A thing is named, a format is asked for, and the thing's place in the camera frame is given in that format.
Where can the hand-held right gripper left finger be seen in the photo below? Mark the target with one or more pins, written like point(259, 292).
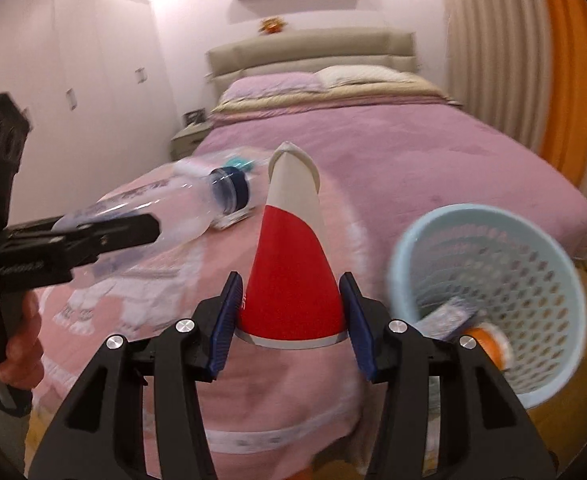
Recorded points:
point(226, 325)

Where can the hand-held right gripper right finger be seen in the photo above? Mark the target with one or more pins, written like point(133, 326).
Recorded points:
point(361, 325)

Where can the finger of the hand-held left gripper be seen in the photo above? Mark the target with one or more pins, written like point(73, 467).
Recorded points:
point(113, 232)

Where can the clear plastic bottle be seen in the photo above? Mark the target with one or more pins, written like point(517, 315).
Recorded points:
point(183, 200)

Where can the red white paper cup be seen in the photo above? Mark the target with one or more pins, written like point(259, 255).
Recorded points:
point(288, 270)

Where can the blue white milk carton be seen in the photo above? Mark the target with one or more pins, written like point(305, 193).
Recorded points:
point(446, 317)

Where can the orange white wipes canister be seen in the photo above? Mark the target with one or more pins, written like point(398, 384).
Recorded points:
point(491, 347)

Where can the light blue plastic basket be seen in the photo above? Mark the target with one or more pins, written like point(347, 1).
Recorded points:
point(523, 270)

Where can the person's left hand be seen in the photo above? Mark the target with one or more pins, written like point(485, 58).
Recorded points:
point(23, 345)

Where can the pink printed blanket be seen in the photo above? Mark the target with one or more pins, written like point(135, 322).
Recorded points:
point(173, 310)

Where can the flat white packet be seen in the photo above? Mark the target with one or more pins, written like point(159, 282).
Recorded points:
point(236, 222)

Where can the beige nightstand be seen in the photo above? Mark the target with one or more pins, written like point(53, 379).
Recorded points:
point(188, 142)

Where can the small teal packet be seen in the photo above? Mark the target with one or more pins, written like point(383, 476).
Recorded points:
point(241, 163)

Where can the white wardrobe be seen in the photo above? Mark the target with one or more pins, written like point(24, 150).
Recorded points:
point(73, 85)

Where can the bed with purple bedspread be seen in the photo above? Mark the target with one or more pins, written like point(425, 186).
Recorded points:
point(423, 160)

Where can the purple pillow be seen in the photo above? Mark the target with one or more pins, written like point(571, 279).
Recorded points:
point(268, 87)

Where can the cream pillow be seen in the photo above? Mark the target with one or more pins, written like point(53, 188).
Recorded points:
point(363, 76)

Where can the orange plush toy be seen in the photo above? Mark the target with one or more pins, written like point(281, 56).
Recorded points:
point(271, 25)

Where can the beige padded headboard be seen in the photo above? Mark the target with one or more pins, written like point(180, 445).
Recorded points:
point(308, 50)

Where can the beige curtain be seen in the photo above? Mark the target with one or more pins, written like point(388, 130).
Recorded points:
point(493, 50)

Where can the orange curtain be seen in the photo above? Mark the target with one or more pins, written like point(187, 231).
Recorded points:
point(573, 85)

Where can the small picture frame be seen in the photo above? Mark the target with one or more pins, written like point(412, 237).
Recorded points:
point(194, 117)

